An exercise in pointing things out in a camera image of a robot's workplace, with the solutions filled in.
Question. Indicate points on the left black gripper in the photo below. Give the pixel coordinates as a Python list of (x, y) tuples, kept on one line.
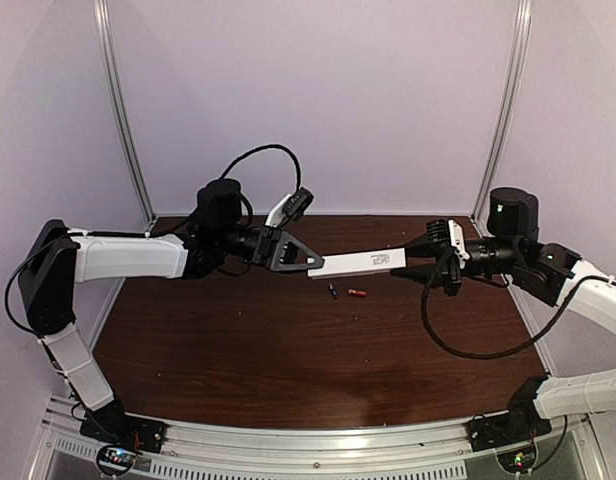
[(270, 247)]

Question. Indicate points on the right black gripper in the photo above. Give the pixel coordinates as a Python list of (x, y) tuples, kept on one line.
[(446, 273)]

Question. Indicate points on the blue battery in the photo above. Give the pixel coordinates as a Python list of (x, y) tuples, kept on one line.
[(333, 291)]

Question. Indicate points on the white remote control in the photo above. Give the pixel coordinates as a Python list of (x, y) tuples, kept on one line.
[(360, 264)]

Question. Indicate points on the red battery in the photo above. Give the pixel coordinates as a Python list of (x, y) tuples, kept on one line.
[(357, 293)]

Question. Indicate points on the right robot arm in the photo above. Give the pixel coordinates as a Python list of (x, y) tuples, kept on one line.
[(550, 272)]

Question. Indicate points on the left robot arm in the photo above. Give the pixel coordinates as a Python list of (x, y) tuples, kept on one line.
[(63, 258)]

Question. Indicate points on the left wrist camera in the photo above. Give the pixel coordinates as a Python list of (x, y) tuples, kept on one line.
[(290, 208)]

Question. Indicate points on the left aluminium frame post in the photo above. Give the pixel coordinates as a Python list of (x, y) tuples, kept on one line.
[(103, 27)]

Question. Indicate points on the aluminium frame post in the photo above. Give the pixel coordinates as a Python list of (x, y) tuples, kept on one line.
[(103, 27), (520, 38)]

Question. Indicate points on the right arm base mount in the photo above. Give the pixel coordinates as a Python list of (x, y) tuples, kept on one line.
[(504, 429)]

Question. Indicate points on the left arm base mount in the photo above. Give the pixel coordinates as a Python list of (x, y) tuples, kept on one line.
[(131, 432)]

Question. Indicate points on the right aluminium frame post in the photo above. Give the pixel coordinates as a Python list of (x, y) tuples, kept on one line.
[(520, 38)]

